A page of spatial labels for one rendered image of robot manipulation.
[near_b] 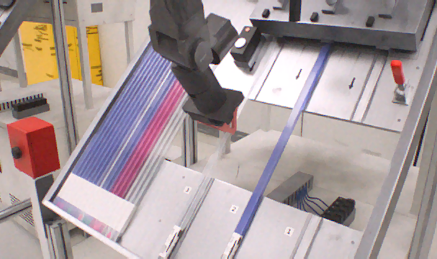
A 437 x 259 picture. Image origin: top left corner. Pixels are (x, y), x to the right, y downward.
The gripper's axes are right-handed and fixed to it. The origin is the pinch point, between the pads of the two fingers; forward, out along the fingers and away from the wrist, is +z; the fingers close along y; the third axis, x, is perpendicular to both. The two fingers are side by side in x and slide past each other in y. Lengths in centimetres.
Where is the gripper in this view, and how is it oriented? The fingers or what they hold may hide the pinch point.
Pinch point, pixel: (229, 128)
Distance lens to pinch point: 79.3
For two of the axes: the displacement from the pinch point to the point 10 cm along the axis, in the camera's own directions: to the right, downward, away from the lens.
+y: -8.0, -2.2, 5.6
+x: -4.7, 8.1, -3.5
